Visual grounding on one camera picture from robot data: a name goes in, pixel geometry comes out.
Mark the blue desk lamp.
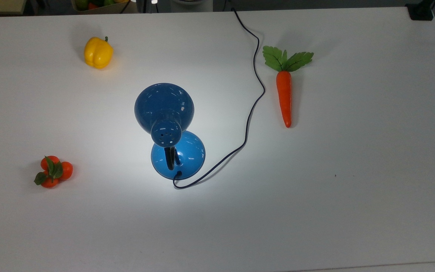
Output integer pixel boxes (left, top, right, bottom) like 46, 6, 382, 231
134, 83, 206, 180

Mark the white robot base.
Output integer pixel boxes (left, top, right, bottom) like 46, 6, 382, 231
170, 0, 214, 13

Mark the orange carrot with green leaves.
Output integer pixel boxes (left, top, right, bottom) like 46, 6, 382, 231
262, 45, 314, 128

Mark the yellow bell pepper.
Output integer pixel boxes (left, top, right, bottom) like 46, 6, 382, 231
84, 36, 114, 70

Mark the tangerine cluster with leaves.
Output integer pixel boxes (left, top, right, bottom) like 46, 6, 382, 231
34, 155, 74, 189

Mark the beige fruit box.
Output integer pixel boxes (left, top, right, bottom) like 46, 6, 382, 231
71, 0, 139, 15

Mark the black table clamp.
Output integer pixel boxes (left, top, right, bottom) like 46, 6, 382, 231
406, 0, 435, 21

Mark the black lamp power cable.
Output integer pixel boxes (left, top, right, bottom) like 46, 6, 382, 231
173, 7, 266, 189

